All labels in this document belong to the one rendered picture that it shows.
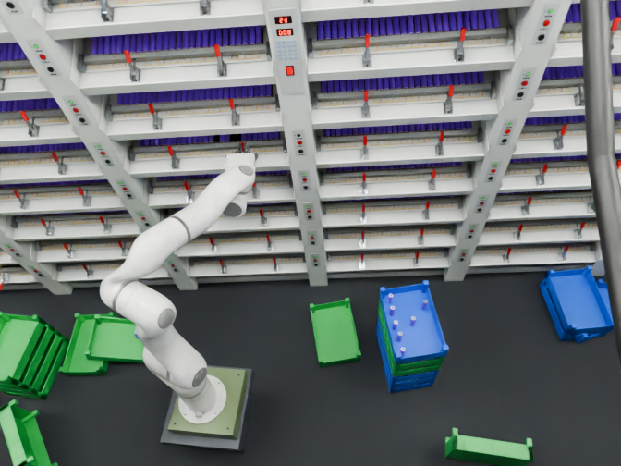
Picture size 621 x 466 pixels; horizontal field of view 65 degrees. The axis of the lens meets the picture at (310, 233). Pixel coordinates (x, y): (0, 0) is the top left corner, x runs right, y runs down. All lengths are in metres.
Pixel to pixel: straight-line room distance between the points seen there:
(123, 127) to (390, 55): 0.91
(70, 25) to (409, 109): 1.03
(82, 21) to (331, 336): 1.69
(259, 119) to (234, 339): 1.24
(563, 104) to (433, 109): 0.41
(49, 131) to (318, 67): 0.96
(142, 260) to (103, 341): 1.37
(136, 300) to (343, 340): 1.31
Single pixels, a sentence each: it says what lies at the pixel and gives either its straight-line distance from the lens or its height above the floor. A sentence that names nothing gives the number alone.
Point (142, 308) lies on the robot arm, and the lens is 1.36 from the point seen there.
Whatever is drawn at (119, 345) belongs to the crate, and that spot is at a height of 0.05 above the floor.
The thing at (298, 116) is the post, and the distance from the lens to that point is 1.63.
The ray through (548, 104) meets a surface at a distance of 1.79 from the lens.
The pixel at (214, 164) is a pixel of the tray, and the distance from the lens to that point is 1.85.
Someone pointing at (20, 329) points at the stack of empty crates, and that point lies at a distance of 2.69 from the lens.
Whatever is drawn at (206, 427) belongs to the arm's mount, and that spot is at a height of 0.36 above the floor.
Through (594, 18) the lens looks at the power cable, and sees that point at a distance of 0.60.
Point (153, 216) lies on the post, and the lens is 2.15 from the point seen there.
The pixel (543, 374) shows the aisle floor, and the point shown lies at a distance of 2.55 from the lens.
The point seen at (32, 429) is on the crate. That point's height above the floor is 0.00.
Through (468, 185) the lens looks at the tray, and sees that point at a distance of 2.01.
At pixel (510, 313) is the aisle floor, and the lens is 2.62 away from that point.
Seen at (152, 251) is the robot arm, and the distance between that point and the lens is 1.32.
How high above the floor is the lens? 2.28
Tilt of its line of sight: 56 degrees down
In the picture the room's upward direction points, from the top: 8 degrees counter-clockwise
